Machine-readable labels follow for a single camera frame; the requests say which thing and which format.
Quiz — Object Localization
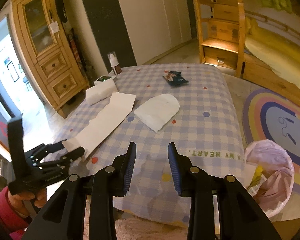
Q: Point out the yellow bed quilt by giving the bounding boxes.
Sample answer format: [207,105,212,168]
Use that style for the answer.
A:
[245,17,300,89]

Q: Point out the white tissue block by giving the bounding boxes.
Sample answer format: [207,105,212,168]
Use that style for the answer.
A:
[85,80,117,106]

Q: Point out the dark green snack packet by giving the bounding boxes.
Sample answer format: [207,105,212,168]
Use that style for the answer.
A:
[163,71,189,87]

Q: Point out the wooden bunk bed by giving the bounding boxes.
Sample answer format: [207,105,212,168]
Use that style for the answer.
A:
[242,0,300,107]

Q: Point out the long white paper sheet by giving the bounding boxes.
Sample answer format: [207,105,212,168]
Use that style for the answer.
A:
[62,92,136,160]

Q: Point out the checkered blue mattress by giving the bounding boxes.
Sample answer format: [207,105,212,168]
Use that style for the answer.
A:
[70,63,244,227]

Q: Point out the left hand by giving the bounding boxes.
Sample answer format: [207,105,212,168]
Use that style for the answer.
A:
[8,188,47,218]

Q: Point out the rainbow round rug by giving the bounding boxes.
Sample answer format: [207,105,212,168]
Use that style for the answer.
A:
[242,89,300,194]

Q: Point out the trash bin pink bag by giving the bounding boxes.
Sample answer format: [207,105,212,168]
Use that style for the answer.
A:
[243,139,294,218]

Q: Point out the wooden cabinet with drawers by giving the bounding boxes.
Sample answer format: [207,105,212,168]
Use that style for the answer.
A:
[11,0,89,118]

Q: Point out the white wardrobe with holes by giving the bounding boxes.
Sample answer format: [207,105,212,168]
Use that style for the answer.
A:
[82,0,196,71]

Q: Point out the wooden bunk bed stairs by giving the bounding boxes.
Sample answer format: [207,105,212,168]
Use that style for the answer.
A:
[194,0,245,77]

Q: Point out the white cloth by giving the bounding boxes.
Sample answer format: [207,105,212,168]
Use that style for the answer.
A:
[134,94,180,133]

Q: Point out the red sleeve forearm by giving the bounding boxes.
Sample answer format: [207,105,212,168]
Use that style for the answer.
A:
[0,187,30,239]

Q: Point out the white digital clock device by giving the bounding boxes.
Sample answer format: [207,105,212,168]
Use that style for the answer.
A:
[94,75,117,86]

